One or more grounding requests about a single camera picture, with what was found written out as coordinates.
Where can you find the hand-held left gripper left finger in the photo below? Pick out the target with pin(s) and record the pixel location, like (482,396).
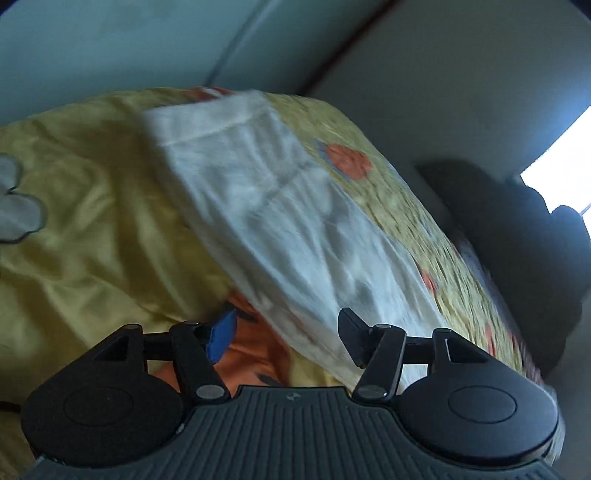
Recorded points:
(220,333)

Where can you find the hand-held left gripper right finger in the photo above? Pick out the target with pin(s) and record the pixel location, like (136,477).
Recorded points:
(352,334)

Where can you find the white textured towel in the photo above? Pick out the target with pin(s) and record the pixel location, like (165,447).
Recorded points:
(295,217)

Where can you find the yellow carrot print quilt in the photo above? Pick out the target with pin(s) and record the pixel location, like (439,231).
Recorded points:
(97,217)

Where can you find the dark scalloped headboard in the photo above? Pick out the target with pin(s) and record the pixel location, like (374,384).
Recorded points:
(512,240)

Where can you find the bright window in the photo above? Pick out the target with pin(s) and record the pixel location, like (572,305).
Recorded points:
(561,177)

